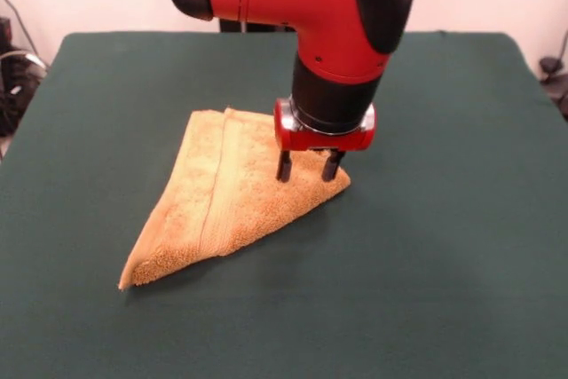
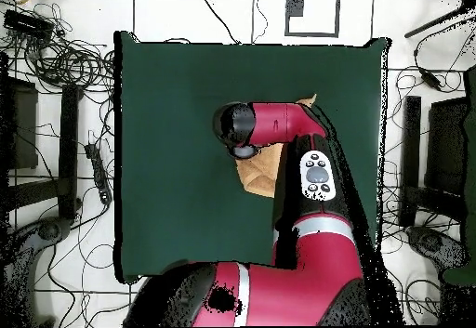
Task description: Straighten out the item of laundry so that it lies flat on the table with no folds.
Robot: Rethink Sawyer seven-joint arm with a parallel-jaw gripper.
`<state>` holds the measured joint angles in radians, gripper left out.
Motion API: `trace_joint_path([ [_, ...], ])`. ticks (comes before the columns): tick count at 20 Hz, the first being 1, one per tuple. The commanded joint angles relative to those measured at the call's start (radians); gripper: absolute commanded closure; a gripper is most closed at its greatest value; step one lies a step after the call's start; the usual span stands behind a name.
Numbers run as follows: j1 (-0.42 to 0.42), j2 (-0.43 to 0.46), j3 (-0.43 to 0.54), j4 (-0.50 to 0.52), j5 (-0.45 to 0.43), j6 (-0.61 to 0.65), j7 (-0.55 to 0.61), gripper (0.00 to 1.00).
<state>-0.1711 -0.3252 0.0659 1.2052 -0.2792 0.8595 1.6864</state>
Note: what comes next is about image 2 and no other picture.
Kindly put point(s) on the tan towel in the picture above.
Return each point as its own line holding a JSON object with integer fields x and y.
{"x": 260, "y": 179}

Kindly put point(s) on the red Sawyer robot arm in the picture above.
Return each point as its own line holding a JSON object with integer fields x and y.
{"x": 316, "y": 268}

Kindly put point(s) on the black flat panel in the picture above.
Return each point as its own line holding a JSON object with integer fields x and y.
{"x": 446, "y": 146}
{"x": 22, "y": 127}

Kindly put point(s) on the dark green table cloth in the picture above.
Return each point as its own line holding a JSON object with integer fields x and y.
{"x": 178, "y": 82}

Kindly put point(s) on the black power strip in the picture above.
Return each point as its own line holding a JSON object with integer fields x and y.
{"x": 98, "y": 172}

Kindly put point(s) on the grey stand base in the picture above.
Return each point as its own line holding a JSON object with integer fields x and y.
{"x": 48, "y": 231}
{"x": 431, "y": 244}

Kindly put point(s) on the black stand crossbar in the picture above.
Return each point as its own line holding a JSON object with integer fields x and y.
{"x": 33, "y": 194}
{"x": 440, "y": 201}

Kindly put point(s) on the black power adapter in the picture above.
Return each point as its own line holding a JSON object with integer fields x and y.
{"x": 430, "y": 80}

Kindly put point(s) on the black rod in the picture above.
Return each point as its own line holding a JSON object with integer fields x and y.
{"x": 433, "y": 22}

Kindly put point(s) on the black electronics box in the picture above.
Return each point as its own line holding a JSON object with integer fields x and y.
{"x": 28, "y": 25}

